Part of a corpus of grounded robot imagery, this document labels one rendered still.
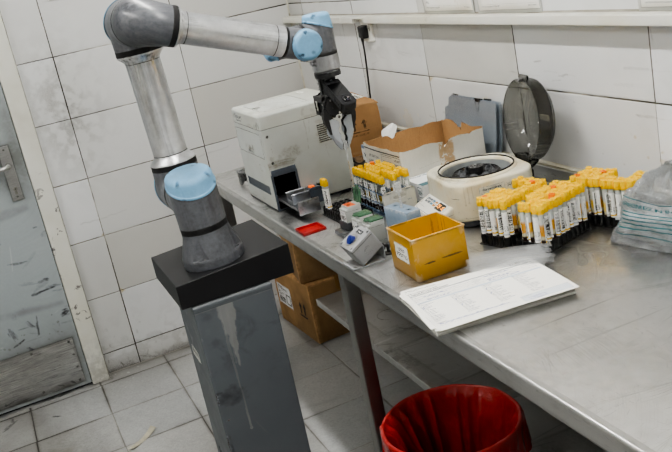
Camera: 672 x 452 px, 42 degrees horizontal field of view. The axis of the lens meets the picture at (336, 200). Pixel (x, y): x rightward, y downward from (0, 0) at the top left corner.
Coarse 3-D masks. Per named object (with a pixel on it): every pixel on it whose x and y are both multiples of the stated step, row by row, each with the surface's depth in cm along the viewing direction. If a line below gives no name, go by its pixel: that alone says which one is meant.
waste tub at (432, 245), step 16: (400, 224) 202; (416, 224) 203; (432, 224) 205; (448, 224) 200; (464, 224) 193; (400, 240) 195; (416, 240) 189; (432, 240) 191; (448, 240) 192; (464, 240) 194; (400, 256) 197; (416, 256) 190; (432, 256) 192; (448, 256) 193; (464, 256) 194; (416, 272) 191; (432, 272) 192; (448, 272) 194
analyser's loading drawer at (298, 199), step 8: (288, 192) 259; (296, 192) 260; (304, 192) 256; (280, 200) 264; (288, 200) 258; (296, 200) 255; (304, 200) 250; (312, 200) 251; (296, 208) 252; (304, 208) 250; (312, 208) 251; (320, 208) 252
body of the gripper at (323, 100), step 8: (336, 72) 229; (320, 80) 234; (328, 80) 231; (320, 88) 235; (320, 96) 233; (328, 96) 230; (320, 104) 235; (328, 104) 230; (320, 112) 236; (328, 112) 231; (336, 112) 232; (344, 112) 232
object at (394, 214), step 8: (384, 208) 216; (392, 208) 214; (400, 208) 212; (408, 208) 211; (416, 208) 210; (392, 216) 214; (400, 216) 210; (408, 216) 208; (416, 216) 209; (392, 224) 215
